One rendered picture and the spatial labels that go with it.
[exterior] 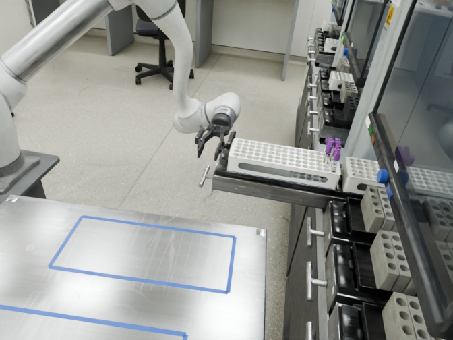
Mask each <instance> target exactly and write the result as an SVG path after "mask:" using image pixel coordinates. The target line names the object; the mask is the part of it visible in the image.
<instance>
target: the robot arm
mask: <svg viewBox="0 0 453 340"><path fill-rule="evenodd" d="M132 3H135V4H136V5H138V6H140V7H141V9H142V10H143V11H144V12H145V13H146V15H147V16H148V17H149V18H150V19H151V20H152V21H153V22H154V23H155V24H156V25H157V26H158V27H159V28H160V29H161V30H162V31H163V32H164V33H165V34H166V35H167V36H168V38H169V39H170V40H171V42H172V43H173V46H174V48H175V68H174V76H173V97H174V100H175V103H176V105H177V107H178V110H177V113H176V114H175V116H174V118H173V125H174V126H175V128H176V130H178V131H179V132H181V133H184V134H191V133H196V132H198V133H197V135H196V137H195V144H197V150H198V158H200V156H201V154H202V151H203V149H204V145H205V143H206V142H207V141H209V139H212V138H213V137H214V136H216V137H219V138H220V142H219V144H218V147H217V149H216V152H215V154H214V160H215V161H217V158H218V156H219V154H221V152H222V150H224V149H227V150H230V147H231V144H232V141H233V139H234V138H235V136H236V131H235V130H233V131H230V129H231V128H232V127H233V124H234V122H235V121H236V120H237V118H238V116H239V114H240V111H241V102H240V100H239V97H238V95H236V94H235V93H233V92H228V93H225V94H223V95H221V96H219V97H218V98H216V99H214V100H213V101H210V102H208V103H204V104H203V103H202V102H199V101H198V100H197V99H194V98H189V97H188V95H187V85H188V80H189V74H190V70H191V63H192V59H193V44H192V40H191V36H190V33H189V30H188V28H187V25H186V23H185V20H184V18H183V16H182V13H181V10H180V8H179V4H178V3H177V0H67V1H66V2H65V3H64V4H62V5H61V6H60V7H58V8H57V9H56V10H55V11H54V12H53V13H52V14H50V15H49V16H48V17H47V18H45V19H44V20H43V21H42V22H41V23H40V24H39V25H37V26H36V27H35V28H33V29H32V30H31V31H30V32H29V33H27V35H25V36H24V37H23V38H21V39H20V40H19V41H18V42H17V43H16V44H15V45H14V46H12V47H11V48H10V49H8V50H7V51H6V52H5V53H4V54H2V56H0V195H3V194H6V193H8V191H9V189H10V187H12V185H13V184H15V183H16V182H17V181H18V180H19V179H20V178H22V177H23V176H24V175H25V174H26V173H27V172H29V170H31V168H33V167H35V166H37V165H38V164H40V163H41V161H40V157H37V156H26V155H23V154H22V152H21V150H20V146H19V142H18V136H17V133H16V129H15V126H14V122H13V118H12V116H11V112H12V111H13V110H14V109H15V107H16V106H17V105H18V103H19V102H20V101H21V100H22V99H23V98H24V97H25V95H26V94H27V88H28V85H27V82H28V81H29V80H30V79H31V78H33V77H34V76H35V75H36V74H37V73H38V72H39V71H41V70H42V69H43V68H44V67H46V66H47V65H48V64H49V63H50V62H51V61H52V60H54V59H55V58H56V57H57V56H59V55H60V54H61V53H62V52H64V50H66V49H67V48H68V47H69V46H70V45H72V44H73V43H74V42H75V41H76V40H77V39H79V38H80V37H81V36H82V35H83V34H85V33H86V32H87V31H89V29H91V27H93V26H94V25H95V24H97V23H98V22H99V21H100V20H101V19H103V18H104V17H105V16H106V15H107V14H108V13H110V12H111V11H112V10H115V11H118V10H121V9H123V8H125V7H127V6H128V5H131V4H132ZM206 130H207V131H208V132H207V133H206V134H205V135H204V136H203V134H204V133H205V131H206ZM226 135H229V139H228V141H227V144H225V141H224V137H225V136H226Z"/></svg>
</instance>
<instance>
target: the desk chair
mask: <svg viewBox="0 0 453 340"><path fill-rule="evenodd" d="M177 3H178V4H179V8H180V10H181V13H182V16H183V18H185V9H186V0H177ZM135 6H136V12H137V15H138V17H139V19H138V20H137V24H136V29H135V31H136V32H132V33H133V34H138V35H139V36H145V37H153V39H158V40H159V58H158V60H159V65H153V64H149V63H142V62H138V66H136V68H135V70H136V71H137V72H140V71H142V67H145V68H148V69H151V70H149V71H146V72H143V73H140V74H138V75H136V79H135V83H136V84H142V81H141V78H144V77H147V76H152V75H155V74H162V75H163V76H164V77H165V78H166V79H167V80H168V81H169V82H170V83H172V84H170V85H169V90H172V89H173V77H172V76H171V75H170V73H174V67H173V60H172V59H170V60H169V61H167V59H166V51H165V42H164V41H165V40H170V39H169V38H168V36H167V35H166V34H165V33H164V32H163V31H162V30H161V29H160V28H159V27H158V26H157V25H156V24H155V23H154V22H153V21H152V20H151V19H150V18H149V17H148V16H147V15H146V13H145V12H144V11H143V10H142V9H141V7H140V6H138V5H135ZM189 78H192V79H194V72H193V69H191V70H190V74H189Z"/></svg>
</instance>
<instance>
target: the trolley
mask: <svg viewBox="0 0 453 340"><path fill-rule="evenodd" d="M266 253H267V229H263V228H258V227H248V226H242V225H233V224H228V223H218V222H213V221H203V220H198V219H188V218H183V217H173V216H168V215H158V214H153V213H147V212H138V211H132V210H123V209H118V208H108V207H103V206H93V205H87V204H78V203H72V202H63V201H58V200H48V199H43V198H33V197H27V196H18V195H13V194H10V195H9V196H8V197H7V198H6V199H5V200H4V201H3V202H2V203H1V204H0V340H265V317H266Z"/></svg>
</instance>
